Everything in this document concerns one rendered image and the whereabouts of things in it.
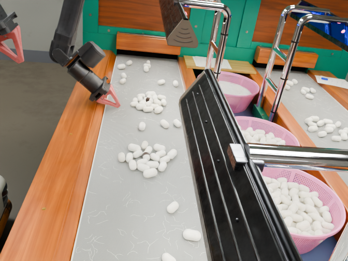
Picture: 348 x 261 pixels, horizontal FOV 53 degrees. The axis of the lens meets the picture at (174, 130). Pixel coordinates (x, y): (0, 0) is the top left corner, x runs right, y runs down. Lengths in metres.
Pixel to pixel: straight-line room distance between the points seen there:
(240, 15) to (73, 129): 1.03
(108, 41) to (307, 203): 1.17
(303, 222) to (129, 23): 1.20
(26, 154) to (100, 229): 1.61
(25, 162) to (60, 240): 1.56
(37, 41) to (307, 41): 2.62
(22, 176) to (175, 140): 1.25
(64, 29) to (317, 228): 0.89
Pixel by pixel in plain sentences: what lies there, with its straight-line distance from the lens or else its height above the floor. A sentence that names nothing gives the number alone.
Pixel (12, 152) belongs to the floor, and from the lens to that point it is 2.36.
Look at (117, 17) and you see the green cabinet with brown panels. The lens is 1.71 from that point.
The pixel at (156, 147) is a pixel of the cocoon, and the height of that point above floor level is 0.76.
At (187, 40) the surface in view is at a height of 1.06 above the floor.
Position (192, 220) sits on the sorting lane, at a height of 0.74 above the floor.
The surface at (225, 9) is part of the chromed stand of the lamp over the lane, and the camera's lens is 1.13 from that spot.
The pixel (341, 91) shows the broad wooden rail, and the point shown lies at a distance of 1.74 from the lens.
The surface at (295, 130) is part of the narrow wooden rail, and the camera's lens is 1.24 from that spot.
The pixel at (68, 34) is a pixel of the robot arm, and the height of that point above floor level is 0.98.
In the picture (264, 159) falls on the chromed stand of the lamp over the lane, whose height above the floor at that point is 1.11.
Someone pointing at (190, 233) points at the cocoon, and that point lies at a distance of 0.75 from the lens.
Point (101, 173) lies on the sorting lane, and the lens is 0.91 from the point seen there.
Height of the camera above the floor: 1.29
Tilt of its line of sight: 30 degrees down
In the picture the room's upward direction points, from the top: 8 degrees clockwise
